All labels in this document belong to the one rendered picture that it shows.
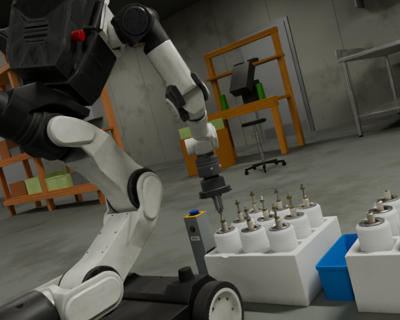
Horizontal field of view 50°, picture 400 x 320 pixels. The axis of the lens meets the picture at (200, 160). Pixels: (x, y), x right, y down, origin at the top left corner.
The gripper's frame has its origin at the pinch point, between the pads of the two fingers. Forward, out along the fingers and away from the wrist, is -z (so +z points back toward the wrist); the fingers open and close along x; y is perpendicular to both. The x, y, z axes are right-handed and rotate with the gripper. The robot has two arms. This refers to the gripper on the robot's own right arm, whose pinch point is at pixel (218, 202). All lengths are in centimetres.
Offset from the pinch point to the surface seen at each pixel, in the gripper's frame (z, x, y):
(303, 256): -21.1, -17.1, 26.4
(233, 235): -13.1, -1.6, 4.4
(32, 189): 1, 155, -566
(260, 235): -13.3, -8.7, 13.9
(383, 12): 130, -450, -444
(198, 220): -7.0, 7.0, -11.9
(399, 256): -19, -33, 55
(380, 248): -18, -32, 48
